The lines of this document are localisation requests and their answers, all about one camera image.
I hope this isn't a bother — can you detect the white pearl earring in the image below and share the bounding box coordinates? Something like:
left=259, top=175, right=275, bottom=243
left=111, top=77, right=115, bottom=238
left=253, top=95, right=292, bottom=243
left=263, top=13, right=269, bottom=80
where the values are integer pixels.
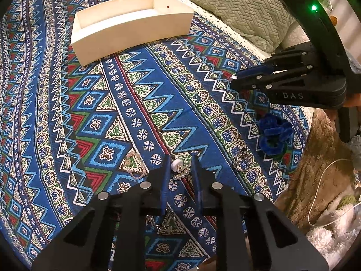
left=171, top=159, right=190, bottom=180

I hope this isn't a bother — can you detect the silver twisted ring bracelet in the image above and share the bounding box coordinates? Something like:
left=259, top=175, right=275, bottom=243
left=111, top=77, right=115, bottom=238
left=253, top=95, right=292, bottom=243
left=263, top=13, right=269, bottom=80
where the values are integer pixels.
left=232, top=147, right=253, bottom=173

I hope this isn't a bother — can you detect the white cable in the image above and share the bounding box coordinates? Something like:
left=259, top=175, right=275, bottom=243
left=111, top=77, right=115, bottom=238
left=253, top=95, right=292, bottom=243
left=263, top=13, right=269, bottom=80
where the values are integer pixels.
left=307, top=157, right=361, bottom=228

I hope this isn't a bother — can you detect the green textured pillow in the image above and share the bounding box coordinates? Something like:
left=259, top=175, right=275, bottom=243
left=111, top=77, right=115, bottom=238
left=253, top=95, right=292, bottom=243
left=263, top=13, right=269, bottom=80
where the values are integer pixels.
left=190, top=0, right=332, bottom=53

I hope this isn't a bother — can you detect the brown fuzzy rug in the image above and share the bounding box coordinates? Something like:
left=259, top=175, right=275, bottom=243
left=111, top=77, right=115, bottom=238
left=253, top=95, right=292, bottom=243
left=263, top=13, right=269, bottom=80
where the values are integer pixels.
left=275, top=110, right=354, bottom=232

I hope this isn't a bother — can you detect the blue velvet scrunchie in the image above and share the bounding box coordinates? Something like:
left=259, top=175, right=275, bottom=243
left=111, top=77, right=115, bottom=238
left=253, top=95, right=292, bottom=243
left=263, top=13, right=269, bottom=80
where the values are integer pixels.
left=258, top=113, right=294, bottom=160

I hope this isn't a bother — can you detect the white fluffy cushion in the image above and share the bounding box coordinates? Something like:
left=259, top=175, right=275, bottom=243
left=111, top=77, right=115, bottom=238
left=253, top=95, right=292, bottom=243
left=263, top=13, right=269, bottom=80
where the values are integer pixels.
left=281, top=21, right=310, bottom=49

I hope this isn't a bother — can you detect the blue patterned woven blanket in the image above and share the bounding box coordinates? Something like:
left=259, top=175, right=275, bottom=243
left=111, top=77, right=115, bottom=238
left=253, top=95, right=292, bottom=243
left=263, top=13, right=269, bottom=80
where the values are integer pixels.
left=1, top=0, right=314, bottom=268

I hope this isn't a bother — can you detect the cream rectangular open box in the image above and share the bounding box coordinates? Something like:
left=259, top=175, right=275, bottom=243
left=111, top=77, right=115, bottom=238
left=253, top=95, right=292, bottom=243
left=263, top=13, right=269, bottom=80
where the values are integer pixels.
left=70, top=0, right=194, bottom=66

